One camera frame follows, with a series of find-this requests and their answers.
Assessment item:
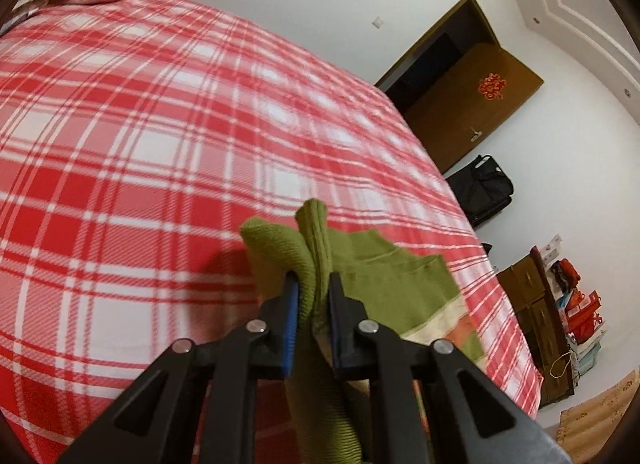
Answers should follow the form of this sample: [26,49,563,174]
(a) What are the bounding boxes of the grey patterned pillow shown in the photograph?
[0,0,49,35]

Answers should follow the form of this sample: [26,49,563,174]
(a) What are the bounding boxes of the black folded stroller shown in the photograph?
[446,154,514,228]

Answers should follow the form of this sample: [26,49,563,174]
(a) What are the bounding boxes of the red items on dresser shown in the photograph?
[538,235,608,387]

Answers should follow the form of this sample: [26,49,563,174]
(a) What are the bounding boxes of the beige floor mat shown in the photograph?
[555,369,639,463]

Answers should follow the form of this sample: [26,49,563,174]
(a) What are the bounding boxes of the brown wooden dresser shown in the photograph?
[497,247,575,406]

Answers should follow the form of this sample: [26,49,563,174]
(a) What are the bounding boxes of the red door decoration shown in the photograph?
[477,73,508,100]

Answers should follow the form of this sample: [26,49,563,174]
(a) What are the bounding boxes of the green striped knit sweater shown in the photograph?
[238,197,487,464]

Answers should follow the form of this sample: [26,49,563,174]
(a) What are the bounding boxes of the red plaid bed sheet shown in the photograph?
[1,0,541,463]

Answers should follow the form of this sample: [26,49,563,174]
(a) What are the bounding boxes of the brown wooden door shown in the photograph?
[404,43,544,173]

